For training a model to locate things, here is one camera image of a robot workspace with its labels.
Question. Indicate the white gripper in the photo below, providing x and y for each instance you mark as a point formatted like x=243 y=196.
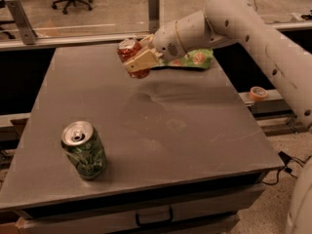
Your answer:
x=166 y=40

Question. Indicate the red coke can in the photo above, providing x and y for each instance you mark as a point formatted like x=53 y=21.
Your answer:
x=126 y=50

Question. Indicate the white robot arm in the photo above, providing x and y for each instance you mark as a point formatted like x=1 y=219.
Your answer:
x=223 y=22

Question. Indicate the green soda can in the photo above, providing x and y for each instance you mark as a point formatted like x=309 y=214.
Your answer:
x=84 y=149

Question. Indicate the green chip bag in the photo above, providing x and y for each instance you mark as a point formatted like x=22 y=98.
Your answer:
x=201 y=59

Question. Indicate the roll of tan tape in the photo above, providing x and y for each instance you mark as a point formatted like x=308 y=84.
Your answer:
x=257 y=94

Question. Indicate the grey cabinet drawer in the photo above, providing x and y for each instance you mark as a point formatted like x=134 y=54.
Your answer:
x=209 y=212

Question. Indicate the middle metal bracket post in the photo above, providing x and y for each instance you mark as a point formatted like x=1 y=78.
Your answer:
x=153 y=15

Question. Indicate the metal bracket post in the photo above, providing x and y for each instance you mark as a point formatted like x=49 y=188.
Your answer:
x=153 y=15
x=26 y=32

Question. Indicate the left metal bracket post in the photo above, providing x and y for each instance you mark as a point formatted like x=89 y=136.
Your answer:
x=26 y=32

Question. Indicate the black drawer handle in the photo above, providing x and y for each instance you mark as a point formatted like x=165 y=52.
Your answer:
x=153 y=217

